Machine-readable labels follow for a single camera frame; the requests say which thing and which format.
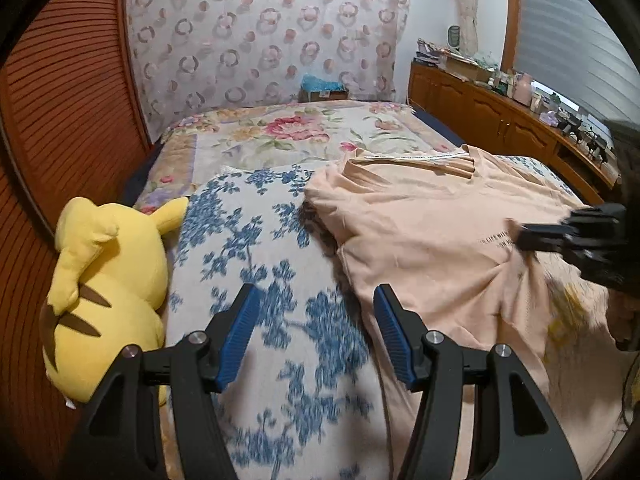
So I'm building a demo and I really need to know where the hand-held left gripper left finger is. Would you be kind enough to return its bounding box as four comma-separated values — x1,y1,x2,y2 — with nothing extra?
60,284,262,480

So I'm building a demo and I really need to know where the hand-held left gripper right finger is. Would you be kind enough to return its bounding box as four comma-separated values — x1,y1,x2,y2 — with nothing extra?
374,284,583,480

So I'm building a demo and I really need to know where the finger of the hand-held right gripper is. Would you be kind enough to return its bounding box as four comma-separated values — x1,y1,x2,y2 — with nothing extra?
517,220,576,253

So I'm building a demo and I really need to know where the peach t-shirt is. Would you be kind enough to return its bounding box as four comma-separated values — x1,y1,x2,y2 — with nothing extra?
304,144,640,480

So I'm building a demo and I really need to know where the blue floral white blanket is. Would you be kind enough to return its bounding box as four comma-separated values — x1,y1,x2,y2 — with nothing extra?
165,154,576,480

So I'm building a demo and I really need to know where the yellow plush toy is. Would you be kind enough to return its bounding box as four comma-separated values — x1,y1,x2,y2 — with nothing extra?
41,196,190,408

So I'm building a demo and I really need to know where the long wooden cabinet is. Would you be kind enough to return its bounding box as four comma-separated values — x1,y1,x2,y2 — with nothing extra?
407,61,621,206

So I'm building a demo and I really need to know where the pink cup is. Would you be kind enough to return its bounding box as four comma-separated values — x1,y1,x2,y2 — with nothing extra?
514,72,534,107

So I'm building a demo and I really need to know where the navy mattress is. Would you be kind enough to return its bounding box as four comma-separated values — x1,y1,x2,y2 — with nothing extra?
414,109,467,147

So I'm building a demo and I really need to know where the clutter of small items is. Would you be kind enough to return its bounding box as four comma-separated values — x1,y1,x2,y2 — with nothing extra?
415,25,618,163

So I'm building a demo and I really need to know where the pink floral bedspread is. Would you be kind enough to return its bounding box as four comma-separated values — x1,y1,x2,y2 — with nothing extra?
132,100,466,216

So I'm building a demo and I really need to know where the grey window blind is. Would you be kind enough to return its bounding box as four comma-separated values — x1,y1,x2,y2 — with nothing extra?
512,0,632,126

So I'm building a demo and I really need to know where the lace curtain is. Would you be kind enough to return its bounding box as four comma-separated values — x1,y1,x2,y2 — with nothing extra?
452,0,482,53

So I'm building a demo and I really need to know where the cardboard box with blue cloth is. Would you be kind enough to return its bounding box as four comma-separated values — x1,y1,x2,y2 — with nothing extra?
299,74,349,103

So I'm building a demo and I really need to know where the wooden louvered door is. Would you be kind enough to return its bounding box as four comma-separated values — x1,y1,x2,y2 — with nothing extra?
0,0,153,480

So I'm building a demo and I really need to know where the wooden window frame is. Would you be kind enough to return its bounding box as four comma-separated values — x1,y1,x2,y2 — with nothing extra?
501,0,523,73

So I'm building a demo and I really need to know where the ring patterned headboard cloth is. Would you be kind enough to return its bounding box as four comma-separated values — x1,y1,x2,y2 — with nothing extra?
124,0,411,133

